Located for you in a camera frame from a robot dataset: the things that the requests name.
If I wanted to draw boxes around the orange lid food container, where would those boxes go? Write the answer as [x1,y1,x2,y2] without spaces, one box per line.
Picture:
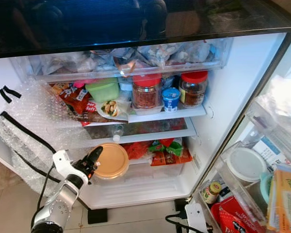
[93,142,130,180]

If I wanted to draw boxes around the black fridge foot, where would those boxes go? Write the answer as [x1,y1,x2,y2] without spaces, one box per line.
[175,198,190,212]
[87,208,108,225]

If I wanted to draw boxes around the clear shallow fridge drawer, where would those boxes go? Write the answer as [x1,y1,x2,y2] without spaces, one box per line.
[68,119,197,149]

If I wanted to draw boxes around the glass fridge shelf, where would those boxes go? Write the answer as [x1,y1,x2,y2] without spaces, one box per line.
[80,104,207,127]

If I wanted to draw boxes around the open fridge door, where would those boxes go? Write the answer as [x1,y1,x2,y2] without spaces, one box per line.
[192,32,291,233]

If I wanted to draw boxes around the white fridge body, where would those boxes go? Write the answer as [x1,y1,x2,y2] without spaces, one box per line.
[0,32,291,209]

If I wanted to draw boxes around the small clear bottle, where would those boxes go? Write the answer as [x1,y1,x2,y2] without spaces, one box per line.
[111,125,124,143]

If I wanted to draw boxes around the red plastic bag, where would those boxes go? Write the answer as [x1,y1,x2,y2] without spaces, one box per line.
[124,141,148,160]

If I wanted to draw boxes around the wrapped plate of food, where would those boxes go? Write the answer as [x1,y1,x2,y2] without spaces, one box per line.
[96,100,129,121]

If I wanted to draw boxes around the long black tape strip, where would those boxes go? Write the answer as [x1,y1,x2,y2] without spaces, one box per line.
[15,150,56,183]
[0,112,56,153]

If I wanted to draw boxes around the white crisper drawer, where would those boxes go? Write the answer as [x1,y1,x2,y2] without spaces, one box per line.
[78,158,202,209]

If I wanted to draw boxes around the red snack packet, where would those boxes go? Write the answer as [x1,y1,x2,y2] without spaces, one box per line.
[49,83,93,126]

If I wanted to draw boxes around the green lidded container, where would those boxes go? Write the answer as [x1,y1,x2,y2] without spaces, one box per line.
[85,78,120,102]

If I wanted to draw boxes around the green and red packet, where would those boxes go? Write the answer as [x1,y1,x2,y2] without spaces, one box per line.
[145,138,194,166]

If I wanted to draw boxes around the red lid jar red contents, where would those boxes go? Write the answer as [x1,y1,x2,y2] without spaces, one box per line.
[131,74,163,110]

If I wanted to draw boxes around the bubble wrap sheet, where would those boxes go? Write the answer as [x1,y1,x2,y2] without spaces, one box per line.
[0,78,93,195]

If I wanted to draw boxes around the brown woven mat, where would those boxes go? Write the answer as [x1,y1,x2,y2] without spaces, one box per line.
[0,155,15,192]

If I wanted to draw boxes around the blue yogurt cup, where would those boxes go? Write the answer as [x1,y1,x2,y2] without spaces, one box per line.
[162,87,181,113]

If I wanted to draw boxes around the clear chiller drawer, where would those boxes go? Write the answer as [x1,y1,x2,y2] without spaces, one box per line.
[10,38,233,81]

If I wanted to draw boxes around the short crossed black tape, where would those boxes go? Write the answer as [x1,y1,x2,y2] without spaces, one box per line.
[0,86,21,103]

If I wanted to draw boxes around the red lid jar yellow label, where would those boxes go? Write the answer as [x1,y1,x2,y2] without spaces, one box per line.
[178,70,209,108]

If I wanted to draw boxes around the small yellow lid jar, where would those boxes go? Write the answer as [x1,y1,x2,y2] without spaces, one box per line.
[201,181,223,204]

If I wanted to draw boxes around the glossy black freezer door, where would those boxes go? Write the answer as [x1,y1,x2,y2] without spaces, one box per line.
[0,0,291,59]

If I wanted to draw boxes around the white lid round container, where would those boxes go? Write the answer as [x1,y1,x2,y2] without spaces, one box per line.
[226,146,270,183]

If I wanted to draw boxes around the large red printed bag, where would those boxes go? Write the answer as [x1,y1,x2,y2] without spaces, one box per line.
[211,194,267,233]

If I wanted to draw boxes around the teal bowl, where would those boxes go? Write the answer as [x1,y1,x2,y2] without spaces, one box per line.
[259,172,275,204]

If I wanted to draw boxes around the blue and white carton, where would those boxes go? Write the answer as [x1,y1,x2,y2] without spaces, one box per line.
[252,136,291,168]

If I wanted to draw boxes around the yellow juice carton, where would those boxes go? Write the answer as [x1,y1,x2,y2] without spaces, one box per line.
[266,163,291,233]

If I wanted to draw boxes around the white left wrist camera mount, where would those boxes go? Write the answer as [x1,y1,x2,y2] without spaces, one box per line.
[52,150,88,187]

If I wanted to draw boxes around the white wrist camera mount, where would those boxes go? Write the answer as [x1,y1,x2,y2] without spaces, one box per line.
[184,203,209,233]
[52,150,88,187]

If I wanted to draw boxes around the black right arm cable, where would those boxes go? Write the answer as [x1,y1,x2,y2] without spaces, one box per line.
[165,214,194,233]

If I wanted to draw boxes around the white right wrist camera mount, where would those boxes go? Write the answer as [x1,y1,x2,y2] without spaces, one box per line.
[184,203,209,233]

